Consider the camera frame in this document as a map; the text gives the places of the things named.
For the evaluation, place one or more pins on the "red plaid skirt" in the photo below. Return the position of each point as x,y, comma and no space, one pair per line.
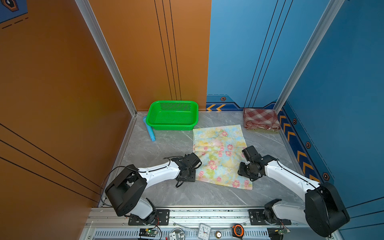
264,119

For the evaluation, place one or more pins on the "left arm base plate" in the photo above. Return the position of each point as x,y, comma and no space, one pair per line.
159,217

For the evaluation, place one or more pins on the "olive green skirt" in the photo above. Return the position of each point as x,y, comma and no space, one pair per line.
260,130

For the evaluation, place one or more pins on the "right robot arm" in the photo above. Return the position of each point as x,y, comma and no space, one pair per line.
323,209

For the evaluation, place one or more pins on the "cream yellow cloth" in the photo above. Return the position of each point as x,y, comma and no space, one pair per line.
220,151

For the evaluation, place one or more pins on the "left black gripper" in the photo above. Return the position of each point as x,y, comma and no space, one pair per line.
193,176

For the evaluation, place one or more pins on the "light blue tube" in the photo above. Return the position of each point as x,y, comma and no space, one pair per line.
149,129

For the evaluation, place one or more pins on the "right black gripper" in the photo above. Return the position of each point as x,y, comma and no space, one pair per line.
240,171

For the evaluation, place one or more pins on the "orange black tape measure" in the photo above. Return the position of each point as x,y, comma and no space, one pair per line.
238,231

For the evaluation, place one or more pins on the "white square clock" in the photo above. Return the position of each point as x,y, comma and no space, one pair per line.
204,232

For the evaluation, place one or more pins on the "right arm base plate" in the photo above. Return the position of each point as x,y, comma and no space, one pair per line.
260,217

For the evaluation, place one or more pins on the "green circuit board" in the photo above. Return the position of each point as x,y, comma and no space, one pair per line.
148,234

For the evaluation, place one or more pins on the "right small circuit board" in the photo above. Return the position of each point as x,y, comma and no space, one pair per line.
283,231

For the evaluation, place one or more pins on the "green plastic basket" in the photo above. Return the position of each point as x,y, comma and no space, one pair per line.
173,115

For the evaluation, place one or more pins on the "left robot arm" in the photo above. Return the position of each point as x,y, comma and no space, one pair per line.
126,189

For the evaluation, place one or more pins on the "white power plug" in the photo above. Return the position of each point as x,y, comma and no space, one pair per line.
177,234

